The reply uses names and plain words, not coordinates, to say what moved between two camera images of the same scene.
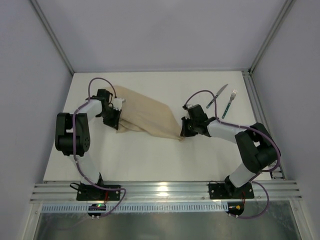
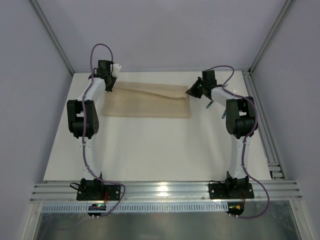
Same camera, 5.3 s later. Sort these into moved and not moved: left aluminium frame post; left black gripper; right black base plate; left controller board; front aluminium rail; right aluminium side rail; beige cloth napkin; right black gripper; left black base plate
Moved: beige cloth napkin; left black gripper; right black gripper
Not moved: front aluminium rail; right black base plate; left controller board; right aluminium side rail; left aluminium frame post; left black base plate
